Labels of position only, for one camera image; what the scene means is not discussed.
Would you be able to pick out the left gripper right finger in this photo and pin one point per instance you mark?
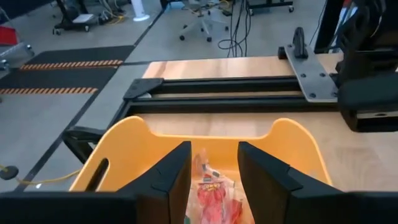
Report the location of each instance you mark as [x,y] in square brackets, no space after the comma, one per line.
[264,186]

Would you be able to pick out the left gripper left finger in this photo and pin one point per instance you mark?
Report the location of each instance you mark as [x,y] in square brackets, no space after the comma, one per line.
[168,186]

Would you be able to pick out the yellow plastic bin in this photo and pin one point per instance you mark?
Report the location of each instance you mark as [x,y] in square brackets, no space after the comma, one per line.
[130,149]

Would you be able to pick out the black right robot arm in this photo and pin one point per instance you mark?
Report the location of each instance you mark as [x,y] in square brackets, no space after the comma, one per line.
[370,77]

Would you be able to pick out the black orange-striped floor mat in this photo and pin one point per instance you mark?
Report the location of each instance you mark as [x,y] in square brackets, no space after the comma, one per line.
[77,74]

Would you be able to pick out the black clamp knob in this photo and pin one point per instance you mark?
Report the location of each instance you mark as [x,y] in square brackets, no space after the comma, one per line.
[300,42]

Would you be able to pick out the grey office chair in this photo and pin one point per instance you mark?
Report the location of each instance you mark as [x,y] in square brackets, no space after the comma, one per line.
[202,18]

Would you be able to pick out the black upright panel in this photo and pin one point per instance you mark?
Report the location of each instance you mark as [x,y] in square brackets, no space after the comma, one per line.
[329,25]

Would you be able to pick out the white tower fan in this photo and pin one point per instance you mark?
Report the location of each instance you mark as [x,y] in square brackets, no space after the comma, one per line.
[139,11]

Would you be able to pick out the black wheeled stand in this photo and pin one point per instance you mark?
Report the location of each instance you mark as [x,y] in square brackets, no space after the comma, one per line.
[270,4]

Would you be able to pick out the black wheeled cart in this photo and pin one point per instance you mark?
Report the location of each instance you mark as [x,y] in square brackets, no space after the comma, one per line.
[76,17]

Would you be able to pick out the grey metal stand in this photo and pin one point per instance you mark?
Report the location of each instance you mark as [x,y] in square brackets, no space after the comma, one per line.
[15,53]

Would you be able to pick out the red box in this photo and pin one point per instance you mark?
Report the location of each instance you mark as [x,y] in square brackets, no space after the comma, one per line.
[7,35]

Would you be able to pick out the grey metal base plate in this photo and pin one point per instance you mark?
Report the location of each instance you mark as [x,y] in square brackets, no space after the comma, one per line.
[311,77]

